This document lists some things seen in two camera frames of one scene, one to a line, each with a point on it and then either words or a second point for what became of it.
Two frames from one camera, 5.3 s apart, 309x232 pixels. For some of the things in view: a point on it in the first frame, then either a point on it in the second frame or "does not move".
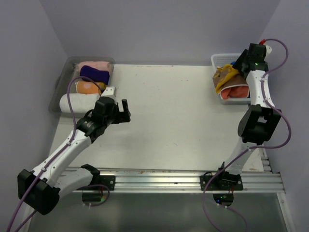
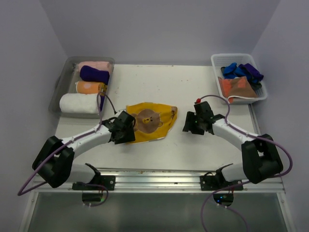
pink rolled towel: [100, 65] does not move
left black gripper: [122, 116] → [129, 137]
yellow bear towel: [222, 73] → [152, 121]
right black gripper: [240, 61] → [189, 125]
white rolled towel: [80, 103] does not move
